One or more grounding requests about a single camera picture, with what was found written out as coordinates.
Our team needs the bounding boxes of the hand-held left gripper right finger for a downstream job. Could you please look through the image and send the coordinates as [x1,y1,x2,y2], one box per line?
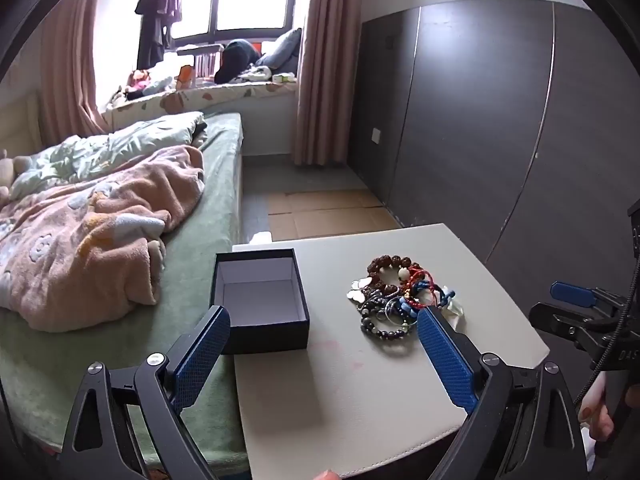
[416,306,588,480]

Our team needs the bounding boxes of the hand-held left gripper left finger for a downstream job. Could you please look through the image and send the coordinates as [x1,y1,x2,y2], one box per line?
[57,304,232,480]

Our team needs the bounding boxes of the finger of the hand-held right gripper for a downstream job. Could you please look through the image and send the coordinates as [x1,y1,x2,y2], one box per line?
[549,281,626,313]
[528,301,603,358]

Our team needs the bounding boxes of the dark bead bracelet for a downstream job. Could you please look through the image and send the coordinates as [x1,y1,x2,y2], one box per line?
[359,304,419,344]

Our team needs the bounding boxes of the black jewelry box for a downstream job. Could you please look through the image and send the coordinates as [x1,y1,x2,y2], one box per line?
[209,248,311,356]

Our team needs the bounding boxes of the blue braided bracelet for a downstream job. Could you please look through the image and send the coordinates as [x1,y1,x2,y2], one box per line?
[397,280,457,320]

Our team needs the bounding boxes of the red string bracelet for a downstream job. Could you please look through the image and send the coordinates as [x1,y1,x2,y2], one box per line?
[406,268,437,312]

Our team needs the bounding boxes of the white butterfly bangle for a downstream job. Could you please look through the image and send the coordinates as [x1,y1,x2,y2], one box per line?
[346,276,374,306]

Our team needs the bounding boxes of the brown seed bead bracelet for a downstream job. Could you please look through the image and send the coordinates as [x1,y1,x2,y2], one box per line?
[366,254,427,293]

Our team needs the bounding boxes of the person's right hand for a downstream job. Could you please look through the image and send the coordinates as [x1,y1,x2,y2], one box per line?
[576,374,617,457]

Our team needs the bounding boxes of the white pendant charm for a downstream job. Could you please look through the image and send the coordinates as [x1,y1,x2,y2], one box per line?
[440,286,467,332]

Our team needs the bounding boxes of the green bed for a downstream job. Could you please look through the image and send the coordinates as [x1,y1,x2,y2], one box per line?
[0,110,251,476]

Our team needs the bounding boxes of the pink fleece blanket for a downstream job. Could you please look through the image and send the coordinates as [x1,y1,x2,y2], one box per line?
[0,145,207,333]

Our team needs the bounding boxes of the flat cardboard sheets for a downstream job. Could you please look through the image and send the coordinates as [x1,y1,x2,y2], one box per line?
[265,187,403,242]

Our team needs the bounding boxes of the dark grey wardrobe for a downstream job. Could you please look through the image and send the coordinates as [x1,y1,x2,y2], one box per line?
[347,0,640,361]

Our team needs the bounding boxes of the pale floral quilt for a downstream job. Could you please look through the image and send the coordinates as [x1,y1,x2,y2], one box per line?
[10,111,208,201]

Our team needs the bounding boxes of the printed window seat cushion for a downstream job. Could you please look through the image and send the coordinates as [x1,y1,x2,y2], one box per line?
[102,79,298,131]

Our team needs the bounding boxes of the beige plush toy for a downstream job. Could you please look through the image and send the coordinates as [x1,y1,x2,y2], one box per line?
[0,152,36,206]

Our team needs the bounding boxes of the pile of toys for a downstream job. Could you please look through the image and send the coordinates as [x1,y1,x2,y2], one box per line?
[117,67,176,103]

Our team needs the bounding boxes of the row of books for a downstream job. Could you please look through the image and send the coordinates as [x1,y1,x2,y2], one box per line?
[192,51,221,78]

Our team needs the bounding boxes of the black bag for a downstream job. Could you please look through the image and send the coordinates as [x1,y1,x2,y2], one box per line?
[214,39,262,85]

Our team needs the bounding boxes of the beige headboard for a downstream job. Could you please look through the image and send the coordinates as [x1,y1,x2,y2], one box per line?
[0,91,43,161]

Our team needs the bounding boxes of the grey pillow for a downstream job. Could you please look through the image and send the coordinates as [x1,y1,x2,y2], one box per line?
[255,27,303,72]

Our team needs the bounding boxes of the pink curtain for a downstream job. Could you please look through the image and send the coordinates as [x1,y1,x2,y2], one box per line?
[40,0,113,136]
[291,0,363,167]

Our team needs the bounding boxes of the hanging dark clothes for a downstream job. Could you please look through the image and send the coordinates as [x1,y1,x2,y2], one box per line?
[134,0,183,71]

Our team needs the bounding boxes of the black cable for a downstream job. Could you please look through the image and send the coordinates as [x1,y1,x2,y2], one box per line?
[572,252,640,411]

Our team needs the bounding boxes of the orange bracelet with white bead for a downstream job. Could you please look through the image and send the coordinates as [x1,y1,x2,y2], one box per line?
[396,266,423,313]

